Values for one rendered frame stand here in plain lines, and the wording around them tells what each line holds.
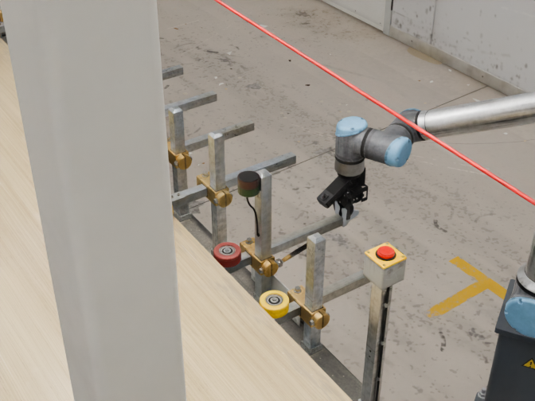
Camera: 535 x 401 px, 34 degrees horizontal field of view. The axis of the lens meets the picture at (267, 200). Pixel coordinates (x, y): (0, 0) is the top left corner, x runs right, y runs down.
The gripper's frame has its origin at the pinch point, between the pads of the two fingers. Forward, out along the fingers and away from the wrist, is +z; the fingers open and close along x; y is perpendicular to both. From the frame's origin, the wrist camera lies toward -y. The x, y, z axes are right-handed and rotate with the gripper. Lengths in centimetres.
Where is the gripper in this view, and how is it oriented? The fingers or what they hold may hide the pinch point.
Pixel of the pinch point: (341, 223)
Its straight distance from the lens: 274.6
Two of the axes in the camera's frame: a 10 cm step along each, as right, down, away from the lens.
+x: -5.5, -4.9, 6.8
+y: 8.3, -3.4, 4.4
